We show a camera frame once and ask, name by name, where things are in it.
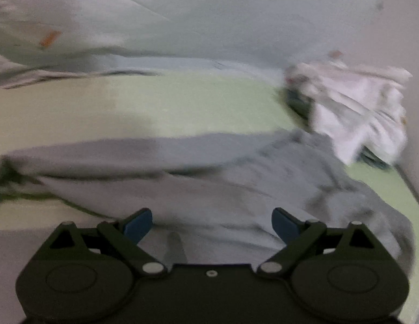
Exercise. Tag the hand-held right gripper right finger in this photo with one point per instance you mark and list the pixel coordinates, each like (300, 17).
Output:
(283, 226)

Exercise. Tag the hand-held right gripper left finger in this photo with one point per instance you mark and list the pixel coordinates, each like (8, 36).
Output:
(139, 226)

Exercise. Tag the grey sweatshirt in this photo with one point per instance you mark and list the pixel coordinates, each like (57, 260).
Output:
(229, 182)

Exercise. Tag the white crumpled clothes pile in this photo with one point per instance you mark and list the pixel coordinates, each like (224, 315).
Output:
(358, 108)

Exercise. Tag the light green bed mat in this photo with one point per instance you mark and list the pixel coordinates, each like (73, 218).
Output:
(196, 108)

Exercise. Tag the carrot print pale blanket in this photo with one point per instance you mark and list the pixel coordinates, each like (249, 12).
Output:
(182, 17)

